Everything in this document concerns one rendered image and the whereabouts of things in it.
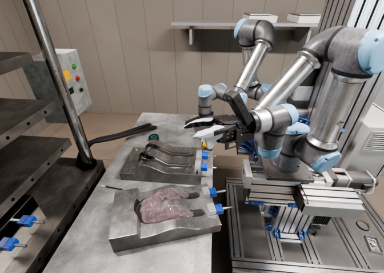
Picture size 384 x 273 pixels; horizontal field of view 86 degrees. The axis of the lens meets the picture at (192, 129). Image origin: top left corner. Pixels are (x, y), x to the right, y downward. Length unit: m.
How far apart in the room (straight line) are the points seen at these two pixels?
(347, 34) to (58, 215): 1.48
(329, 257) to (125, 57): 3.32
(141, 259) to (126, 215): 0.19
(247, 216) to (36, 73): 1.80
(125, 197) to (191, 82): 2.55
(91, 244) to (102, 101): 3.08
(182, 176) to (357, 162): 0.97
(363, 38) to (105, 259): 1.24
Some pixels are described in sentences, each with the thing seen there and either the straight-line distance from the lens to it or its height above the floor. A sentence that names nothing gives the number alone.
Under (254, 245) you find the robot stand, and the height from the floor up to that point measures 0.21.
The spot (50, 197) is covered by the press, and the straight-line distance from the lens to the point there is 1.51.
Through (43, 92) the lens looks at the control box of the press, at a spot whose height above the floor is 1.28.
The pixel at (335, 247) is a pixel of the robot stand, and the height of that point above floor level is 0.21.
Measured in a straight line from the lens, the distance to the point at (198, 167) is 1.25.
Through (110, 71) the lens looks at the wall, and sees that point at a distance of 3.70.
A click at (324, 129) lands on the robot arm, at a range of 0.92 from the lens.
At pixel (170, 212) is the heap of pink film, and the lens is 1.05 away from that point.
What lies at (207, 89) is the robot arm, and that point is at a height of 1.36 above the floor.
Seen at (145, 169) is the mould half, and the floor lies 0.90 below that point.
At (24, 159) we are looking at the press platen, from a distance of 1.42.
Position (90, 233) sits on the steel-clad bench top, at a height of 0.80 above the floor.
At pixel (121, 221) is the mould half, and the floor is 0.91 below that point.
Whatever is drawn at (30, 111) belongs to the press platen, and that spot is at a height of 1.29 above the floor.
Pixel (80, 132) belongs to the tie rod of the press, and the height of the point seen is 1.07.
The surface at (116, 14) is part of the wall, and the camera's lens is 3.46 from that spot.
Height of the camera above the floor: 1.77
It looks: 33 degrees down
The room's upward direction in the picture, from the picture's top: straight up
